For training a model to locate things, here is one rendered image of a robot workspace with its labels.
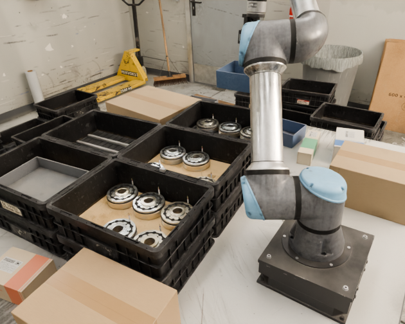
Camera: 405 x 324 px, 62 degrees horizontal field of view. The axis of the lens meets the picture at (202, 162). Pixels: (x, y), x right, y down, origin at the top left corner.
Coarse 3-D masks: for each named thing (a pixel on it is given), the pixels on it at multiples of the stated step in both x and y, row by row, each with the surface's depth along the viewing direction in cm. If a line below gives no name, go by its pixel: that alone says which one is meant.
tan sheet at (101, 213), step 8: (104, 200) 113; (96, 208) 109; (104, 208) 109; (112, 208) 109; (128, 208) 109; (80, 216) 106; (88, 216) 106; (96, 216) 106; (104, 216) 106; (112, 216) 106; (120, 216) 106; (128, 216) 105; (160, 216) 105; (104, 224) 102; (136, 224) 102; (144, 224) 102; (152, 224) 102; (160, 224) 101; (168, 232) 98
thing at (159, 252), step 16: (112, 160) 116; (176, 176) 105; (64, 192) 100; (208, 192) 98; (48, 208) 94; (192, 208) 92; (80, 224) 90; (96, 224) 88; (112, 240) 85; (128, 240) 82; (160, 256) 80
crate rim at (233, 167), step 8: (160, 128) 136; (176, 128) 135; (208, 136) 129; (216, 136) 128; (136, 144) 125; (248, 144) 121; (248, 152) 119; (128, 160) 115; (240, 160) 114; (232, 168) 109; (184, 176) 105; (224, 176) 104; (216, 184) 101
